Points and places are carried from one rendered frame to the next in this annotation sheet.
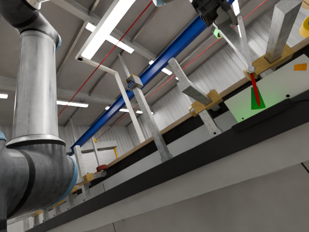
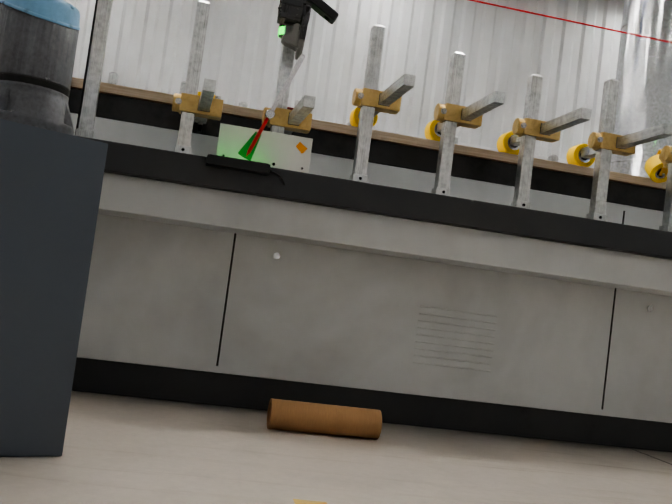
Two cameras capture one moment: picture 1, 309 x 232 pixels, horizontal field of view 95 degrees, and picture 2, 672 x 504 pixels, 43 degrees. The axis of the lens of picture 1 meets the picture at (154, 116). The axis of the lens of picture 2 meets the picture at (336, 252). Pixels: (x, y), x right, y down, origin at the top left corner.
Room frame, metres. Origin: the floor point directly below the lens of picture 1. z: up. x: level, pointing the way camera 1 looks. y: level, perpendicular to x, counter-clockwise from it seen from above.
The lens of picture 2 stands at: (-1.46, 0.92, 0.36)
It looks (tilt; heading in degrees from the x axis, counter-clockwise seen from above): 3 degrees up; 320
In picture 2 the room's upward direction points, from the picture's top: 7 degrees clockwise
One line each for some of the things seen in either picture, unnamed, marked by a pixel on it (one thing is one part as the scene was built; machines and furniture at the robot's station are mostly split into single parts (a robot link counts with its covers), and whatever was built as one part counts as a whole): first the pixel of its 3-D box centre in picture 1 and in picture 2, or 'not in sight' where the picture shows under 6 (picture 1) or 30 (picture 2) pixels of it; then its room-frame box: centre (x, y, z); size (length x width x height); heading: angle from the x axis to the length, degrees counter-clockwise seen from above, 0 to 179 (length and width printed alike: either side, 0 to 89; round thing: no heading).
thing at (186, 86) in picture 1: (205, 99); (204, 104); (0.53, -0.21, 0.84); 0.44 x 0.03 x 0.04; 152
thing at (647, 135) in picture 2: not in sight; (620, 142); (-0.03, -1.33, 0.95); 0.50 x 0.04 x 0.04; 152
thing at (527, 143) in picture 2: not in sight; (526, 153); (0.13, -1.08, 0.87); 0.04 x 0.04 x 0.48; 62
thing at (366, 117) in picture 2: not in sight; (367, 106); (0.36, -0.64, 0.92); 0.04 x 0.04 x 0.48; 62
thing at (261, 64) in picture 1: (266, 63); (286, 120); (0.47, -0.44, 0.85); 0.14 x 0.06 x 0.05; 62
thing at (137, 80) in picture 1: (134, 84); not in sight; (0.72, 0.03, 1.18); 0.07 x 0.07 x 0.08; 62
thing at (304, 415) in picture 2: not in sight; (324, 419); (0.29, -0.56, 0.04); 0.30 x 0.08 x 0.08; 62
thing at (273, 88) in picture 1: (269, 91); (264, 148); (0.47, -0.38, 0.75); 0.26 x 0.01 x 0.10; 62
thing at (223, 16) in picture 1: (224, 17); (293, 40); (0.40, -0.37, 1.05); 0.06 x 0.03 x 0.09; 62
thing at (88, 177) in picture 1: (85, 179); not in sight; (1.06, 0.66, 0.84); 0.14 x 0.06 x 0.05; 62
